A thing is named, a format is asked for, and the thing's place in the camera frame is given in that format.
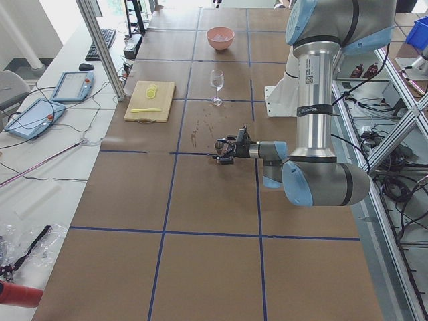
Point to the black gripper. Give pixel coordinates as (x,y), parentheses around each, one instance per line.
(243,151)

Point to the steel jigger cup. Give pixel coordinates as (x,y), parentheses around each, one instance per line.
(219,148)

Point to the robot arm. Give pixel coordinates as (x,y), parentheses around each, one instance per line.
(311,175)

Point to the clear wine glass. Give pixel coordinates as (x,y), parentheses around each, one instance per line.
(217,82)

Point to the clear ice cubes pile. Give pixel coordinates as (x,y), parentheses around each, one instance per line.
(219,38)

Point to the bamboo cutting board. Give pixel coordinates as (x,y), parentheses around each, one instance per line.
(163,100)

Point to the lemon slice leftmost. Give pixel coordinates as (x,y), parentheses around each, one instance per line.
(150,94)

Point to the yellow plastic knife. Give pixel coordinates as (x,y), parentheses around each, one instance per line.
(139,110)

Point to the pink bowl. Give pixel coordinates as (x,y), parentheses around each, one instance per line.
(220,46)

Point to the black box on desk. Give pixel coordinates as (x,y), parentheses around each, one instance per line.
(132,46)

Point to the metal rod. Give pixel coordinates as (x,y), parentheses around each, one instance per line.
(36,166)

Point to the black computer mouse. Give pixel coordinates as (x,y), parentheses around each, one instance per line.
(86,67)

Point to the blue teach pendant far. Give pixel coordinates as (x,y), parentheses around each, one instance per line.
(73,87)

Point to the blue teach pendant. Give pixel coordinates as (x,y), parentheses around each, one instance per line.
(73,87)
(36,119)

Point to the blue teach pendant near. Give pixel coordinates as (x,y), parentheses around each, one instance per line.
(36,119)

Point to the blue plastic bin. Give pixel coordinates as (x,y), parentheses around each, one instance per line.
(418,35)

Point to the grey office chair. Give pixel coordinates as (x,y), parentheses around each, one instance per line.
(14,90)

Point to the clear plastic bag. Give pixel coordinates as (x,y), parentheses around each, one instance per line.
(37,246)

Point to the red cylinder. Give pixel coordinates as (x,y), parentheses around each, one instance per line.
(22,296)

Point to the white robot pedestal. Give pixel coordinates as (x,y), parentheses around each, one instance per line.
(281,100)

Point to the aluminium frame post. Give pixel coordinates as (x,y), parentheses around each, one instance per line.
(88,15)

